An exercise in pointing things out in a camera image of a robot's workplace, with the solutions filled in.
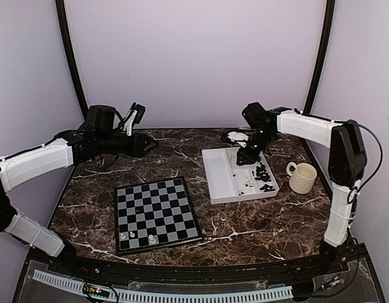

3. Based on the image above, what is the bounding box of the black frame post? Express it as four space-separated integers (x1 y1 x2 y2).
303 0 336 114
55 0 88 119

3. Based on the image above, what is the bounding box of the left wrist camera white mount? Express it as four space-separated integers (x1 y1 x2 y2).
122 102 146 136

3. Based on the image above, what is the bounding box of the left black frame post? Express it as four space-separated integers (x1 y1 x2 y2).
55 0 88 119

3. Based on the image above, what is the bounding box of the pile of white chess pieces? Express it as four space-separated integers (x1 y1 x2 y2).
226 149 253 192

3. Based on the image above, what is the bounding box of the white plastic compartment tray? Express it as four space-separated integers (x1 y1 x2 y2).
202 147 279 205

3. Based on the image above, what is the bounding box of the cream ribbed mug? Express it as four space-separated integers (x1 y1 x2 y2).
286 162 317 194

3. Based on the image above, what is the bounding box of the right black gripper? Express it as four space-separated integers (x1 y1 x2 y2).
236 128 276 165

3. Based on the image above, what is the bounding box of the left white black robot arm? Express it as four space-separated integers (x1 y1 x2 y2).
0 104 159 275

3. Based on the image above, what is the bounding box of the white slotted cable duct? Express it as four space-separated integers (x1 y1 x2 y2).
32 270 293 302

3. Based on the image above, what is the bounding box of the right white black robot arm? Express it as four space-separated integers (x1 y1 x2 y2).
227 102 368 247

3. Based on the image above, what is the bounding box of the pile of black chess pieces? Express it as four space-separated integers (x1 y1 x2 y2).
252 159 275 193

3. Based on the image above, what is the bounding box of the black front rail base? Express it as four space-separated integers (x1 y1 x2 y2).
13 244 385 302

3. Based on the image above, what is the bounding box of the right black frame post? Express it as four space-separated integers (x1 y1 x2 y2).
303 0 336 114

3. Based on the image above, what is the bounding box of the black grey chessboard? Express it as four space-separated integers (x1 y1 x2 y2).
114 176 203 256

